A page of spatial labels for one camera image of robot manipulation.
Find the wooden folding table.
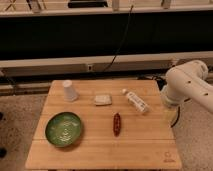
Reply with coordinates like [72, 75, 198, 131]
[26, 80, 182, 170]

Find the black hanging cable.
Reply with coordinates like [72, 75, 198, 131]
[101, 4, 135, 73]

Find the white paper cup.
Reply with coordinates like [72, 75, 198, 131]
[62, 80, 78, 101]

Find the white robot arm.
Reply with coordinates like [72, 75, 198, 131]
[161, 60, 213, 114]

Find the white wall power strip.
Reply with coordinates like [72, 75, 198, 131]
[0, 60, 173, 77]

